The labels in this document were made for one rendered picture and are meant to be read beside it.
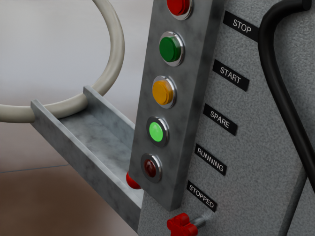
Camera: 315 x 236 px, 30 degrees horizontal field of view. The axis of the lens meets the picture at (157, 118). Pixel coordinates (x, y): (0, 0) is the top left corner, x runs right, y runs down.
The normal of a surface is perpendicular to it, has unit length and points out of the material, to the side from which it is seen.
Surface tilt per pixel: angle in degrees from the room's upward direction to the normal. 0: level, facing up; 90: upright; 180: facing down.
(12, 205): 0
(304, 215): 90
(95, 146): 2
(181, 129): 90
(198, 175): 90
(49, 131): 90
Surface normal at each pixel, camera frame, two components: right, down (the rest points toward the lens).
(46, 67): 0.14, -0.83
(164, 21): -0.76, 0.26
